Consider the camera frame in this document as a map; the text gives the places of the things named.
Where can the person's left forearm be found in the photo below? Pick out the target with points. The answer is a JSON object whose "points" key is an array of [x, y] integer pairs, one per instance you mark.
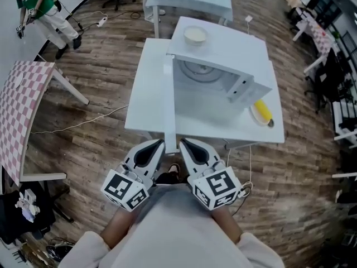
{"points": [[120, 227]]}

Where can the person's shoe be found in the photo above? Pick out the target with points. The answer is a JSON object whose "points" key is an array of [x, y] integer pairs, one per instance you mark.
{"points": [[174, 168]]}

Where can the person's white shirt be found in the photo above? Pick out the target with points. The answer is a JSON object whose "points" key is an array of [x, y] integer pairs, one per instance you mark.
{"points": [[178, 233]]}

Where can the white shelf rack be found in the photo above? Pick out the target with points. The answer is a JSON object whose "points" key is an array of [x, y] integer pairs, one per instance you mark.
{"points": [[346, 119]]}

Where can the person's right forearm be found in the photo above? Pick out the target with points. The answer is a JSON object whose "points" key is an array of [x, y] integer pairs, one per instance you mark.
{"points": [[227, 225]]}

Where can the cream round plate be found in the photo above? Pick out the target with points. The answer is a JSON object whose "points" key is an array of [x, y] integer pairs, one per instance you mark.
{"points": [[257, 120]]}

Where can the white gadget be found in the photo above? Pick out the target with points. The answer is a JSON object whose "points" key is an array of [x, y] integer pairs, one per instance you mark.
{"points": [[28, 205]]}

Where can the pink checkered table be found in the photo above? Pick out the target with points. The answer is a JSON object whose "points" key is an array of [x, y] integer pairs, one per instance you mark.
{"points": [[19, 116], [320, 35]]}

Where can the white round disc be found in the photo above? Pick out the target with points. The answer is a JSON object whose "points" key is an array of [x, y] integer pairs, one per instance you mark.
{"points": [[19, 80]]}

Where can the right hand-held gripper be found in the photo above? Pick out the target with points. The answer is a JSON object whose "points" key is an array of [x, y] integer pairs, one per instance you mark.
{"points": [[220, 183]]}

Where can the white microwave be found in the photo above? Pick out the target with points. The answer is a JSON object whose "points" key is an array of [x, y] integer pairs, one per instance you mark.
{"points": [[237, 54]]}

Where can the glass microwave turntable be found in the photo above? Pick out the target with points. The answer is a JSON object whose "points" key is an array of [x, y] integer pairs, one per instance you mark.
{"points": [[200, 72]]}

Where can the yellow corn cob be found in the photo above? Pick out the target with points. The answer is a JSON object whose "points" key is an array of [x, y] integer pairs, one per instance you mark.
{"points": [[263, 110]]}

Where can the person's black trousers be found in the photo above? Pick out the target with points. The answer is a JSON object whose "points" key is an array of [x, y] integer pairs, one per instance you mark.
{"points": [[167, 179]]}

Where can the white microwave door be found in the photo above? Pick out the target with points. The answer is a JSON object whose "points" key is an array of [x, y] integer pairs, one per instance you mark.
{"points": [[170, 107]]}

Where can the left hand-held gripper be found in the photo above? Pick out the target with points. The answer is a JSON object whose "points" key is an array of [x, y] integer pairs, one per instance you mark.
{"points": [[120, 187]]}

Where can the white power strip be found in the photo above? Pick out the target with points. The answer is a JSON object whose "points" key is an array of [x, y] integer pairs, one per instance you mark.
{"points": [[101, 22]]}

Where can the white bowl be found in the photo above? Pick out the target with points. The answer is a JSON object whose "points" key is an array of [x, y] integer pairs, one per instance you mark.
{"points": [[195, 34]]}

